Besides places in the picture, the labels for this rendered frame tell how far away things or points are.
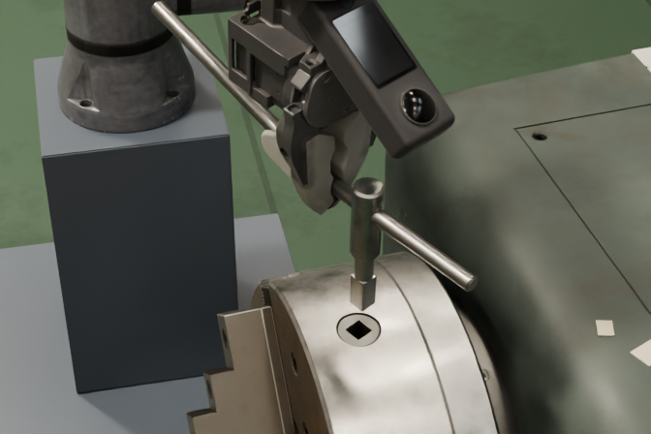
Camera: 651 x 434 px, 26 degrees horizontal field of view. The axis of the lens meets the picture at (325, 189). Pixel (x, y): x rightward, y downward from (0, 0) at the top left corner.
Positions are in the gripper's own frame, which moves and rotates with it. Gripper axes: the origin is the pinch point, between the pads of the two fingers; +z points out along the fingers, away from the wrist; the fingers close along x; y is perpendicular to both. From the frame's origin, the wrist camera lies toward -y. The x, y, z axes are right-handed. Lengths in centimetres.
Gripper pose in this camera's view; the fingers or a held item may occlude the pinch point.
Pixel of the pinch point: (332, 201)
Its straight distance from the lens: 101.0
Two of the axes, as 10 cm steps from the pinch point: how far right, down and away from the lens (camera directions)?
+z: -0.3, 7.4, 6.8
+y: -6.8, -5.1, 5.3
